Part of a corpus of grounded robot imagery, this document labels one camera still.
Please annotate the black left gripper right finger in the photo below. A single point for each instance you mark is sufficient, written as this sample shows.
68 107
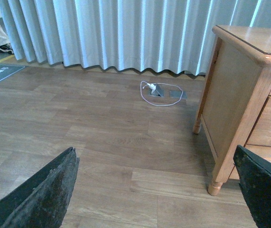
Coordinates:
255 184

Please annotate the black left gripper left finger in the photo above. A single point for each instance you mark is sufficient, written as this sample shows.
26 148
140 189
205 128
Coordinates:
43 199

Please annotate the wooden nightstand cabinet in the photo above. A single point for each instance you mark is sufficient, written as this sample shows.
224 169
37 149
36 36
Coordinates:
237 85

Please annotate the closed floor outlet cover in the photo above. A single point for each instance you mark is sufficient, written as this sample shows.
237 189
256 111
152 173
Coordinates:
178 94

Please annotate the open floor outlet box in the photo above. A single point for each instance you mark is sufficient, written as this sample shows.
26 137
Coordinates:
158 92

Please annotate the white charger plug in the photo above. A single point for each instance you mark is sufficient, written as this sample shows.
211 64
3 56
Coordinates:
151 86

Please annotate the black white sneaker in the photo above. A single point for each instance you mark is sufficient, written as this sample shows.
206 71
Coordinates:
6 48

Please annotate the light blue curtain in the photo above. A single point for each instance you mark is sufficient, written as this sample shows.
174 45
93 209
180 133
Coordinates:
173 35

